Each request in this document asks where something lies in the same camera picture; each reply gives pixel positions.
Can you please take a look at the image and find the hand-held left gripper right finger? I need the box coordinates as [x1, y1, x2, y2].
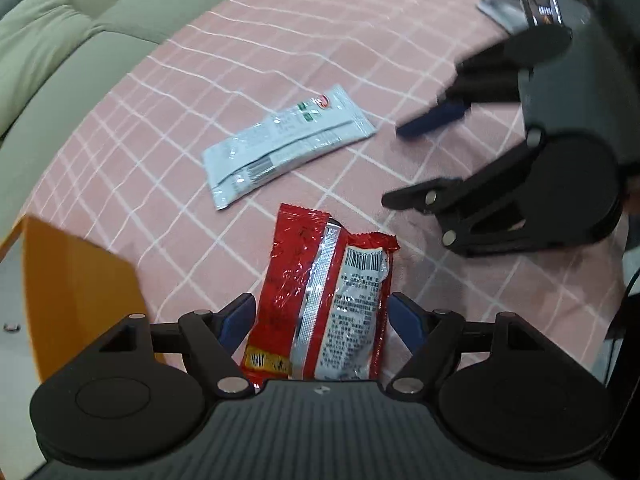
[387, 291, 546, 400]

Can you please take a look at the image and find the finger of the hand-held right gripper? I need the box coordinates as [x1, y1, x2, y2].
[382, 129, 601, 258]
[395, 25, 573, 138]

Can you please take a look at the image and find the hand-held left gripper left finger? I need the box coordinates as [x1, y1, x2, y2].
[97, 294, 257, 400]

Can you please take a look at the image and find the red snack packet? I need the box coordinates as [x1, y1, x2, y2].
[241, 203, 400, 382]

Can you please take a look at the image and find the orange cardboard box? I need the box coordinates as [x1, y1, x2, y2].
[0, 215, 168, 480]

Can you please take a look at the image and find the grey phone stand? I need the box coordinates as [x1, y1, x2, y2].
[477, 0, 528, 33]

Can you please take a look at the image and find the white snack packet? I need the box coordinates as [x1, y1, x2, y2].
[202, 84, 377, 212]

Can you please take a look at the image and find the pink checked tablecloth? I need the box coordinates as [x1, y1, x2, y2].
[15, 0, 631, 386]

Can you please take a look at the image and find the pale green sofa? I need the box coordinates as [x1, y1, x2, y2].
[0, 0, 441, 233]

